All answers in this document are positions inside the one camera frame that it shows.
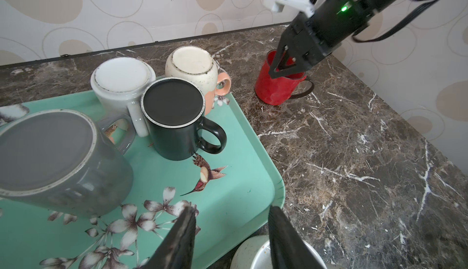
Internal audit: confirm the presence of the red mug black handle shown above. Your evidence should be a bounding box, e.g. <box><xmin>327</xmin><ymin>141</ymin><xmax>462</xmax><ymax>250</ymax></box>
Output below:
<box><xmin>255</xmin><ymin>50</ymin><xmax>314</xmax><ymax>106</ymax></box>

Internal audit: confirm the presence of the white mug back row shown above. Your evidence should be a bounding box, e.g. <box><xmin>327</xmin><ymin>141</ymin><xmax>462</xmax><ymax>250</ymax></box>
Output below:
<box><xmin>90</xmin><ymin>57</ymin><xmax>156</xmax><ymax>137</ymax></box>

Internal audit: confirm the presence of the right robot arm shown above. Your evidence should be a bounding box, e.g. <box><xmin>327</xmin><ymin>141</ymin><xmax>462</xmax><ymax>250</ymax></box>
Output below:
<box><xmin>263</xmin><ymin>0</ymin><xmax>439</xmax><ymax>79</ymax></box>

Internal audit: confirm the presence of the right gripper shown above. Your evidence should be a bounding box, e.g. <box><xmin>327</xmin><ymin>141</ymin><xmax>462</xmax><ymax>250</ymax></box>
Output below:
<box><xmin>269</xmin><ymin>0</ymin><xmax>369</xmax><ymax>79</ymax></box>

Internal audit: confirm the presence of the cream speckled mug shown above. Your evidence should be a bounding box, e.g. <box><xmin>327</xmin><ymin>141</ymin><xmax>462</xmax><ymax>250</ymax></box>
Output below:
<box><xmin>230</xmin><ymin>235</ymin><xmax>326</xmax><ymax>269</ymax></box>

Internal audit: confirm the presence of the green floral bird tray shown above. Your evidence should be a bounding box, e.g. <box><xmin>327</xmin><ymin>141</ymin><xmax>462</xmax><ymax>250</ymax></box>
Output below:
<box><xmin>1</xmin><ymin>95</ymin><xmax>285</xmax><ymax>269</ymax></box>

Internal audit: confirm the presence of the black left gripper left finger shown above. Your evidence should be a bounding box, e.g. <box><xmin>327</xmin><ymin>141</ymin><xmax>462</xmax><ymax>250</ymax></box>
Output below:
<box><xmin>143</xmin><ymin>206</ymin><xmax>196</xmax><ymax>269</ymax></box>

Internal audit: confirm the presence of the cream orange mug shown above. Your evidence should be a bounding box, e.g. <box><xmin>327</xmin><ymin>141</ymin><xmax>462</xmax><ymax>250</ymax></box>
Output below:
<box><xmin>165</xmin><ymin>46</ymin><xmax>232</xmax><ymax>114</ymax></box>

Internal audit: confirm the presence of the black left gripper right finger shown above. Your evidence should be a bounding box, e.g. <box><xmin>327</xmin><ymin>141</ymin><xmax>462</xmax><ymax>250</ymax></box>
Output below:
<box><xmin>268</xmin><ymin>206</ymin><xmax>325</xmax><ymax>269</ymax></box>

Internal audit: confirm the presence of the dark grey mug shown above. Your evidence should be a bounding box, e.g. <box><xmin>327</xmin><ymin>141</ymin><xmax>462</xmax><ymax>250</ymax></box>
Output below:
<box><xmin>1</xmin><ymin>109</ymin><xmax>136</xmax><ymax>217</ymax></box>

